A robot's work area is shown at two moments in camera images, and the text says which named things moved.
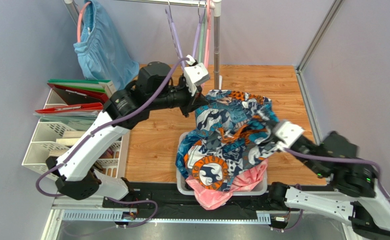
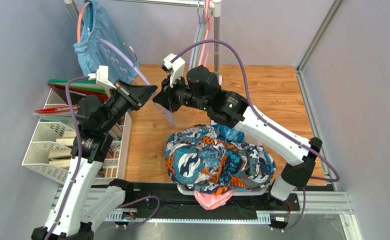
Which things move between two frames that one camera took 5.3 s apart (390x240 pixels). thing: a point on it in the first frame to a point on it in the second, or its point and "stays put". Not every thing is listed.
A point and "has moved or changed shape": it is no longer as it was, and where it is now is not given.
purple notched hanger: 175,37 to 129,64
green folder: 93,84 stays put
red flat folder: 92,106 stays put
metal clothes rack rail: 189,3 stays put
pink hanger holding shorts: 79,21 stays put
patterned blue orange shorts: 233,129 has moved or changed shape
